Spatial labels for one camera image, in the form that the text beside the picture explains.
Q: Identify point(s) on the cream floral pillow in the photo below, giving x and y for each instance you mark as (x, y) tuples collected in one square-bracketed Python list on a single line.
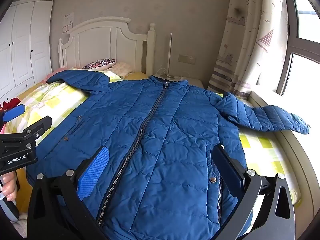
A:
[(122, 68)]

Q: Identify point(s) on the yellow white checkered blanket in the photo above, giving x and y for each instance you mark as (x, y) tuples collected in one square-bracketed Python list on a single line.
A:
[(50, 100)]

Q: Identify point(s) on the wall socket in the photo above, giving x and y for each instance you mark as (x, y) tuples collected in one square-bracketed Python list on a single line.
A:
[(187, 59)]

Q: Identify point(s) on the printed cream curtain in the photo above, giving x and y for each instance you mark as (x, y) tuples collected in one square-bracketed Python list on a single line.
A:
[(250, 42)]

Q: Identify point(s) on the person's left hand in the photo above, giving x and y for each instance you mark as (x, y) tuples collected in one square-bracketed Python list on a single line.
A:
[(9, 186)]

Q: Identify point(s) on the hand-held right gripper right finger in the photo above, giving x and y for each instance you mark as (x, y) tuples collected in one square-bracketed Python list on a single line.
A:
[(228, 172)]

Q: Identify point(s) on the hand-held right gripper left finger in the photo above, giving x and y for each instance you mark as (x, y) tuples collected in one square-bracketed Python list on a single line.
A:
[(94, 171)]

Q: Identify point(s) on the white wall papers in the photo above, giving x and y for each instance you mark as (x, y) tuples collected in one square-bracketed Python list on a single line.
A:
[(68, 22)]

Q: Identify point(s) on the white wooden headboard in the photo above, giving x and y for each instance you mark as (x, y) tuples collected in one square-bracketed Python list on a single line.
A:
[(100, 42)]

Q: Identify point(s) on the white wardrobe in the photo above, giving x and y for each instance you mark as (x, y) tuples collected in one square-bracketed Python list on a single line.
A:
[(22, 42)]

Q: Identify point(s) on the white nightstand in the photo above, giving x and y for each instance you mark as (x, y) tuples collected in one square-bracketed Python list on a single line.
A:
[(195, 81)]

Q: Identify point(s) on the yellow bed sheet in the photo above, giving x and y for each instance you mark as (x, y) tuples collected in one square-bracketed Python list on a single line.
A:
[(138, 75)]

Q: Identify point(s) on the blue quilted jacket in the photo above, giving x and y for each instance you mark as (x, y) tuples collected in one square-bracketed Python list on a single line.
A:
[(162, 142)]

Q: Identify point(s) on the dark framed window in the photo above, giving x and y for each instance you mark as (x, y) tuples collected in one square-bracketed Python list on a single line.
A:
[(290, 47)]

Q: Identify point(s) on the patterned round pillow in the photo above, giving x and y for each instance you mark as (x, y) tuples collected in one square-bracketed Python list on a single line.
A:
[(100, 63)]

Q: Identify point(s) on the red cloth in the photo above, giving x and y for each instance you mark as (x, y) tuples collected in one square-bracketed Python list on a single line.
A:
[(10, 103)]

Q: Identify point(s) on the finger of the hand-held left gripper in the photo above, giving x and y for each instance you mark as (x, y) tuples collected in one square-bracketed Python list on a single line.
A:
[(37, 127), (15, 112)]

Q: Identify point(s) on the white pole lamp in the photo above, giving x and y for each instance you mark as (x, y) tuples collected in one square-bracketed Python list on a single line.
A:
[(170, 55)]

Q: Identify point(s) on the pink pillow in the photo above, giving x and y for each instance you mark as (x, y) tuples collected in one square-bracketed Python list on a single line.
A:
[(56, 72)]

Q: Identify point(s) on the cream window sill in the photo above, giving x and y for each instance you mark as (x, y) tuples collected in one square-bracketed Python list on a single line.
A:
[(300, 155)]

